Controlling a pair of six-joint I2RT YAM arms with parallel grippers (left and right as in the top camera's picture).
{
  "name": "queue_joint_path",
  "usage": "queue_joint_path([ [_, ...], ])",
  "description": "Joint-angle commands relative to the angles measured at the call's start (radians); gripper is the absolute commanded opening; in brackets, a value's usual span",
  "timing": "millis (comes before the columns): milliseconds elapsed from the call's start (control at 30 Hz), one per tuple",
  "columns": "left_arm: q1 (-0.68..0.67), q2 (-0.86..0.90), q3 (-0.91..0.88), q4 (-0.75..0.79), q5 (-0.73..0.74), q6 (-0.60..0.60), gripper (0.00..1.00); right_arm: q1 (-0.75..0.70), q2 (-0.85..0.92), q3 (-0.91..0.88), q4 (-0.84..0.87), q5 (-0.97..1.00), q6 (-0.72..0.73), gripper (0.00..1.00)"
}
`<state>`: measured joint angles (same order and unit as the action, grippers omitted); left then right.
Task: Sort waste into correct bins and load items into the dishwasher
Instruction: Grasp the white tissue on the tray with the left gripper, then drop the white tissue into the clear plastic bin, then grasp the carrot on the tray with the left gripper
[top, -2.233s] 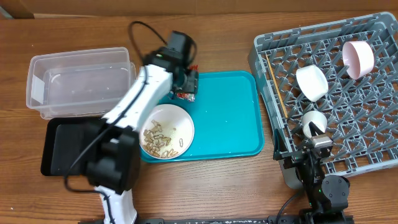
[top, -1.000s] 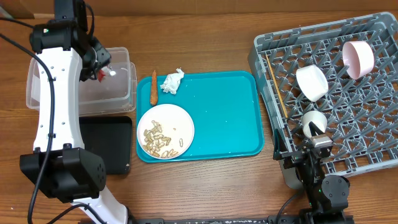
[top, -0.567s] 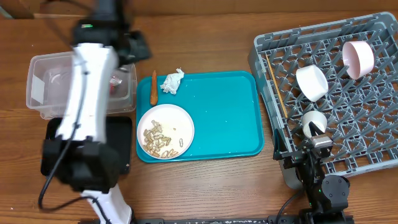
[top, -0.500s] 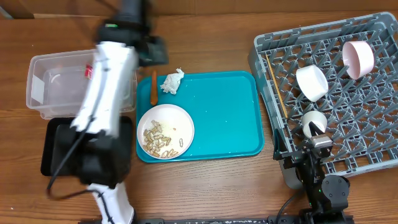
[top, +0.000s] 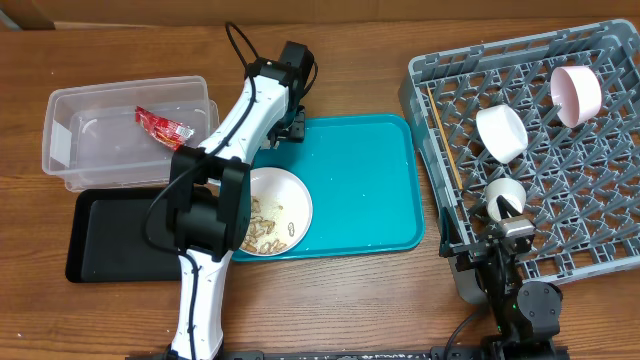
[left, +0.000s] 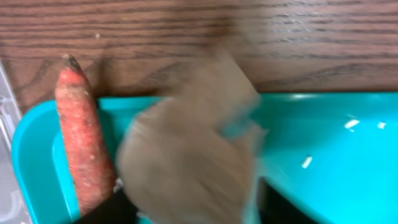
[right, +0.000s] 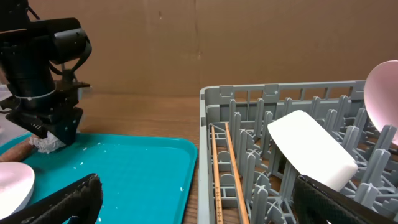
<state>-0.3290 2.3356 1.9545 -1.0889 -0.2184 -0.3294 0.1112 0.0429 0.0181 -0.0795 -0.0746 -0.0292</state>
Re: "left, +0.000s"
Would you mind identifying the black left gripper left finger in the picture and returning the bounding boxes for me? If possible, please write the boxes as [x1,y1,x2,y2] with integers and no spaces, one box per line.
[73,189,138,224]

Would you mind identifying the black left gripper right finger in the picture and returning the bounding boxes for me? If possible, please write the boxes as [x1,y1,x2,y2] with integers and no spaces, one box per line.
[257,177,316,224]

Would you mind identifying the carrot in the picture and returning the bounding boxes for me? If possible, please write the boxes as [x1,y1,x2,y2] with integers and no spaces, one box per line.
[55,54,116,216]

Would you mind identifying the white napkin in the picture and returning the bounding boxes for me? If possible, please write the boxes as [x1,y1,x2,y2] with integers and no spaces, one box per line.
[116,51,264,223]

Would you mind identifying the teal plastic tray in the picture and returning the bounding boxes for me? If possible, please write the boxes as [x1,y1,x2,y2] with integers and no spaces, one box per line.
[11,92,397,223]

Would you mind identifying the clear plastic bin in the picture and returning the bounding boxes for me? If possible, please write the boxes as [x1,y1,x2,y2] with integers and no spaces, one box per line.
[1,66,32,224]

